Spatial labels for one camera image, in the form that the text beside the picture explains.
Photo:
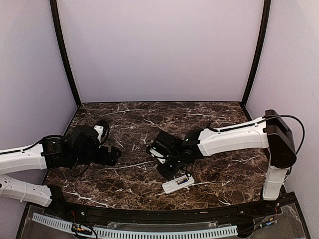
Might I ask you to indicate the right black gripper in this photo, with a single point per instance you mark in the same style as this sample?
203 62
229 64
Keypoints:
168 175

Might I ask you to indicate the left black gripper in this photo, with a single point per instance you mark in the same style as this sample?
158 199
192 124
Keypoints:
112 159

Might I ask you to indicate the white remote control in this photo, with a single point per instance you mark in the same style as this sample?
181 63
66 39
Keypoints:
171 186

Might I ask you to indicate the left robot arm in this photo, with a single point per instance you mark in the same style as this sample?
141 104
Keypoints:
83 146

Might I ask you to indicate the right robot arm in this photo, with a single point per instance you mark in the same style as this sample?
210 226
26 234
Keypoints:
266 132

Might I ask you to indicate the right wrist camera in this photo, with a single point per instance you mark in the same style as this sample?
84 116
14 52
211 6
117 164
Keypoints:
151 150

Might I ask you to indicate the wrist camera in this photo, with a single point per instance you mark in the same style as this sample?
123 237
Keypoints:
151 150
103 129

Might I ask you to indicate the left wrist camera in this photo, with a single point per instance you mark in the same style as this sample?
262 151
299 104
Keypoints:
103 129

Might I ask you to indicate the black front rail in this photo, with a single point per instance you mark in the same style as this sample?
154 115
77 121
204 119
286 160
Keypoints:
241 213

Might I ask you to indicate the white slotted cable duct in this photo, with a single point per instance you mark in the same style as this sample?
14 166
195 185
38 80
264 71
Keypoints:
138 231

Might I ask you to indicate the right black frame post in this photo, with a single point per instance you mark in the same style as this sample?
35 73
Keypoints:
258 52

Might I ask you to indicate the black frame post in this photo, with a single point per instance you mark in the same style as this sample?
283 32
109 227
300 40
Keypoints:
63 51
258 52

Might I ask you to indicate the left black frame post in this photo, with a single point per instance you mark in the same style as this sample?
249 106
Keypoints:
63 51

